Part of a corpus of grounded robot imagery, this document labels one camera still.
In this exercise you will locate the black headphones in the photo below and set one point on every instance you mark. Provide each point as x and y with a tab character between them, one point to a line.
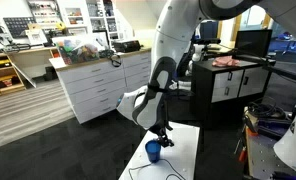
114	60

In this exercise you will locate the clear bin of clutter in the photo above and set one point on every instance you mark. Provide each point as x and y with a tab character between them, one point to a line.
78	50

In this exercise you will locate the white leaning board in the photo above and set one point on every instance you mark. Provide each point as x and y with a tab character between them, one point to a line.
23	74

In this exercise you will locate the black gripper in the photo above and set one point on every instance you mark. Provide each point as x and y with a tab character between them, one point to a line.
161	130

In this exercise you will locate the wooden workbench shelf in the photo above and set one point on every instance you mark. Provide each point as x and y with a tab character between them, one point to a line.
8	71

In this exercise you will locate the white shelf unit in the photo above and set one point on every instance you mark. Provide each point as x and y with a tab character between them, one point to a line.
78	15

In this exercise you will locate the robot mounting platform table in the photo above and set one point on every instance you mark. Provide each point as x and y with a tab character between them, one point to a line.
264	156

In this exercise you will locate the pink cloth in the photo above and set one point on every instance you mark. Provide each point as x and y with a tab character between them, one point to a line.
225	61

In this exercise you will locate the black stereo camera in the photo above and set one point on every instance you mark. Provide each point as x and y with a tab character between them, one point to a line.
207	41

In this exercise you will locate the black computer monitor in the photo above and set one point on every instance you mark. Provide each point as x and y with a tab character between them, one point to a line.
253	42

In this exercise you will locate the white drawer cabinet wood top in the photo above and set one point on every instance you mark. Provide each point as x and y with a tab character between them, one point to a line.
98	86

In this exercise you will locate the white paper sheet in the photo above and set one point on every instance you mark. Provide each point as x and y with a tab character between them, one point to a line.
57	62

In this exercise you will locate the blue plastic cup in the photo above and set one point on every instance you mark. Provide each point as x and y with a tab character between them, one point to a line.
153	153

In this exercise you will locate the black box device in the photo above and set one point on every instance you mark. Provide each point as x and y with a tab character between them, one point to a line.
127	45

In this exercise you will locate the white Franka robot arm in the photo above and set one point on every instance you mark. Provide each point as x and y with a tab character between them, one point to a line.
174	30

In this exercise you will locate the large black wall keyboard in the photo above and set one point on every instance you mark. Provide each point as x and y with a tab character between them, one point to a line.
18	26

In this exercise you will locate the black cabinet white drawers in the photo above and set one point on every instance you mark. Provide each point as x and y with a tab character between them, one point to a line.
221	86

